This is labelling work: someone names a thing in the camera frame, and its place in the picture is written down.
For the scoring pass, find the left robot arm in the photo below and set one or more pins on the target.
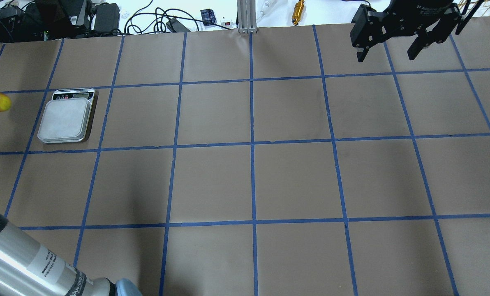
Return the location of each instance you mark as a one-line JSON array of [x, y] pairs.
[[28, 268]]

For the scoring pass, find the black power adapter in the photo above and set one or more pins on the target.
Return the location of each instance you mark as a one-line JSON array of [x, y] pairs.
[[174, 25]]

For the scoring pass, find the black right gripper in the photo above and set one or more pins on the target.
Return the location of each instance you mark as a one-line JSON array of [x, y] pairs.
[[428, 9]]

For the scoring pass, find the aluminium frame post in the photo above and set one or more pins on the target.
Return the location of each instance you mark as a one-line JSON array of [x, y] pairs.
[[246, 16]]

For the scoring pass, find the gold metal cylinder tool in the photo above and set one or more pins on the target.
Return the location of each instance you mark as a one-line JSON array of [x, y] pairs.
[[297, 14]]

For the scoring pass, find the black electronics box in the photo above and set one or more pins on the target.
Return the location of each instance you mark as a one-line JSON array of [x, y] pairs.
[[106, 17]]

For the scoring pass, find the small blue black box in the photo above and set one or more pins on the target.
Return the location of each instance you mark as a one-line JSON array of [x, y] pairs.
[[208, 17]]

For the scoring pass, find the silver digital kitchen scale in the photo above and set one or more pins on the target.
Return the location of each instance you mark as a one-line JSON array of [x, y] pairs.
[[66, 116]]

